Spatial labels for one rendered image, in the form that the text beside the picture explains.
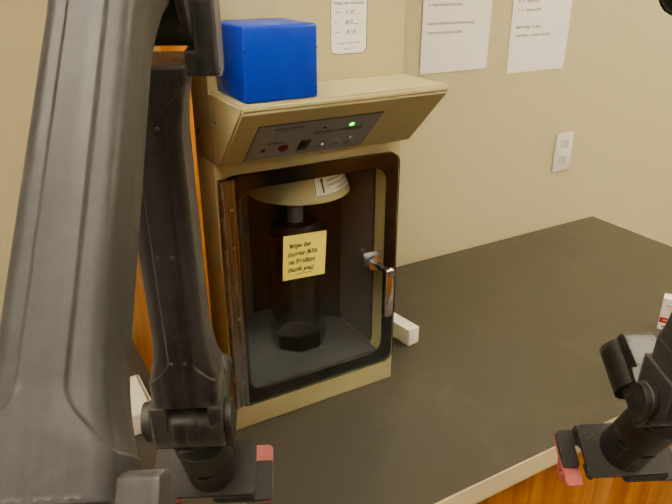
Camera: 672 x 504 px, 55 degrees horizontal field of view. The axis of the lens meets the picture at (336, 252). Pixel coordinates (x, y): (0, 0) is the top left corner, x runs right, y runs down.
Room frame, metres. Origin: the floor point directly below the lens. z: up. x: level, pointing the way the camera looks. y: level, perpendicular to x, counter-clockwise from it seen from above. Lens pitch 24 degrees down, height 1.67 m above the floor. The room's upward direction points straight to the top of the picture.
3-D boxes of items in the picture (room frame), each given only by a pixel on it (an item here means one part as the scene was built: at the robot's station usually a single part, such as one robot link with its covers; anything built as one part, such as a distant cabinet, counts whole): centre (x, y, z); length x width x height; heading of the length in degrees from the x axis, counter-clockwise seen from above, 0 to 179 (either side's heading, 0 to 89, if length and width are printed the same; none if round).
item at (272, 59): (0.86, 0.09, 1.56); 0.10 x 0.10 x 0.09; 30
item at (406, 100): (0.91, 0.00, 1.46); 0.32 x 0.11 x 0.10; 120
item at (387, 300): (0.98, -0.08, 1.17); 0.05 x 0.03 x 0.10; 29
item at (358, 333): (0.95, 0.03, 1.19); 0.30 x 0.01 x 0.40; 119
